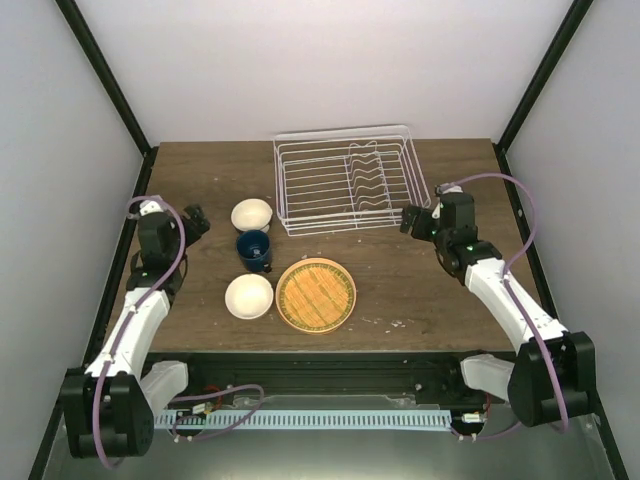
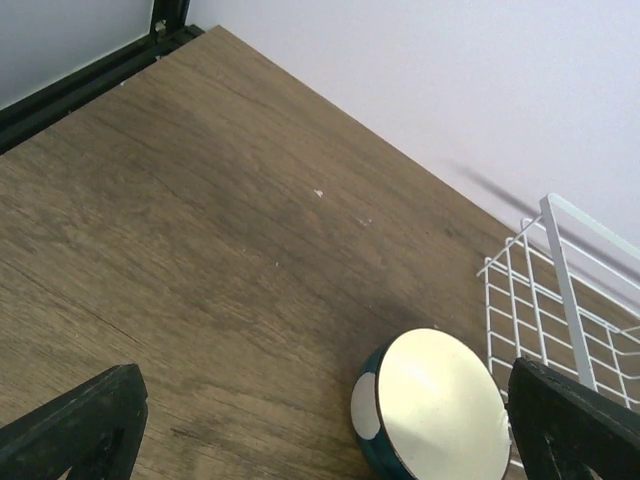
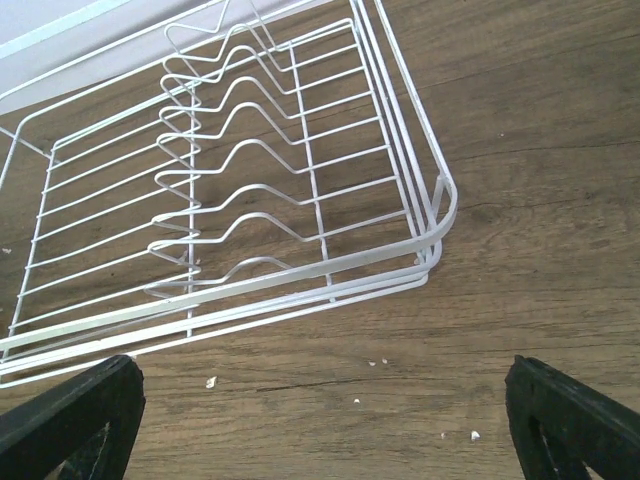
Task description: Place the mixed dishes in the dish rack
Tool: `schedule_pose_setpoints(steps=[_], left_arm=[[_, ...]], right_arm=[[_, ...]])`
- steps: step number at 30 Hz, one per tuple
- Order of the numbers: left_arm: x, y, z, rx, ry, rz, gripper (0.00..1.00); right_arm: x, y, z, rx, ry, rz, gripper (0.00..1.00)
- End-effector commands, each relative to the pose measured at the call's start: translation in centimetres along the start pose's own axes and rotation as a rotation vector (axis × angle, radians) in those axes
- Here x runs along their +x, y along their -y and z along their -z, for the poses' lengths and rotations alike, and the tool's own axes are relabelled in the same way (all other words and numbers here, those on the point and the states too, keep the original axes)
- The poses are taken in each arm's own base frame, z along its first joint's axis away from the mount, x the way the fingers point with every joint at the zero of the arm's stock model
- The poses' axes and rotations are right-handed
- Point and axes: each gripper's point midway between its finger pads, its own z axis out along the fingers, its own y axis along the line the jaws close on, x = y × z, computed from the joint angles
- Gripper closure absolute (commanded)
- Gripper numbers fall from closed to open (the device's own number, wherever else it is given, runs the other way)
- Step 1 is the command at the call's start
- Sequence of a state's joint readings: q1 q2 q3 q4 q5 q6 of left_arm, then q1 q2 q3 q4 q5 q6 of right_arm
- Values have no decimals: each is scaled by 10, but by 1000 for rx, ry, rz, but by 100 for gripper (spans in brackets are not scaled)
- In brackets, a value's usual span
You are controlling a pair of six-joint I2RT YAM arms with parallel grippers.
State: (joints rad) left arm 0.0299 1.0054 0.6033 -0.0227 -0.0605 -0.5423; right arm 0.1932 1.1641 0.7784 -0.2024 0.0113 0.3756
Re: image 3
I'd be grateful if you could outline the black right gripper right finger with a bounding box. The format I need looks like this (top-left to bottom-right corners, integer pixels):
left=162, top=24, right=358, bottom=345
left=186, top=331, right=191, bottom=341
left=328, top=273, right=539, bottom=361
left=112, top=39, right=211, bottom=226
left=505, top=355, right=639, bottom=479

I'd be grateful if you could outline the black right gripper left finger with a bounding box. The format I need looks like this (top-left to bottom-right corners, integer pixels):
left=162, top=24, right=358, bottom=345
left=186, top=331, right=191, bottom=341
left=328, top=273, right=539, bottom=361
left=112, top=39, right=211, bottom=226
left=1, top=355, right=146, bottom=479

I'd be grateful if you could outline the white wire dish rack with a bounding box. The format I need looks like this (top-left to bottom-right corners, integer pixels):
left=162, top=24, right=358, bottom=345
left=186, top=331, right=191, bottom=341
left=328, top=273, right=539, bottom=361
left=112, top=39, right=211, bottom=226
left=1, top=1, right=459, bottom=388

